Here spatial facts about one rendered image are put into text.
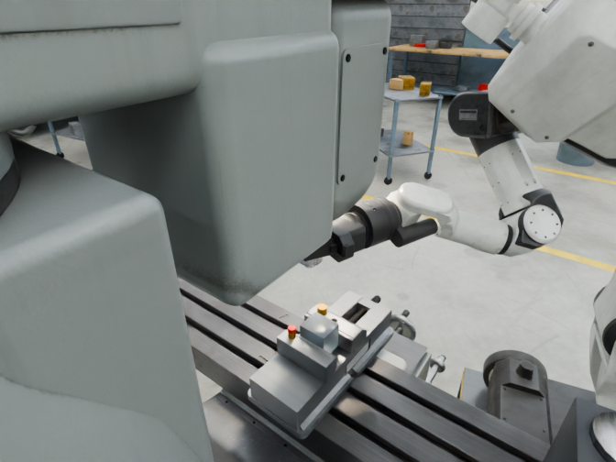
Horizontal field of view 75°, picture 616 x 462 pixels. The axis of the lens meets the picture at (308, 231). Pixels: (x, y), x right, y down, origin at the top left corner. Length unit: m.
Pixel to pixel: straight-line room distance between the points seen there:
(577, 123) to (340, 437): 0.69
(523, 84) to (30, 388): 0.77
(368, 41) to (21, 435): 0.50
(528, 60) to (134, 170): 0.65
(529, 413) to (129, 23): 1.35
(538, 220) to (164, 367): 0.75
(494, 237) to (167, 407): 0.70
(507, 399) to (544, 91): 0.93
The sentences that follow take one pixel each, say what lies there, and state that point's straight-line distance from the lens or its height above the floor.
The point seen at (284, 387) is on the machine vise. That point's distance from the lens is 0.81.
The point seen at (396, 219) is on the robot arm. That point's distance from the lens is 0.78.
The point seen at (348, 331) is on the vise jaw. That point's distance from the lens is 0.85.
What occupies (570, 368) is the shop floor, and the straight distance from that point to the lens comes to 2.53.
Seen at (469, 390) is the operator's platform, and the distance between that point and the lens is 1.67.
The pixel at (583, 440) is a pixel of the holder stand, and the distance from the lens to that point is 0.71.
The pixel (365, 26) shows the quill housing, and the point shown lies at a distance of 0.55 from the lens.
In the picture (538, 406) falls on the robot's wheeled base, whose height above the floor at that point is 0.59.
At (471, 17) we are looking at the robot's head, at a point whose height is 1.60.
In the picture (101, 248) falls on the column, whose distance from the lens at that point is 0.24.
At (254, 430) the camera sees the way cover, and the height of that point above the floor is 0.86.
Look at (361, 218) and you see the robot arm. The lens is 0.76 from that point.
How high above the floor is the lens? 1.63
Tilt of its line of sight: 30 degrees down
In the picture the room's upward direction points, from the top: straight up
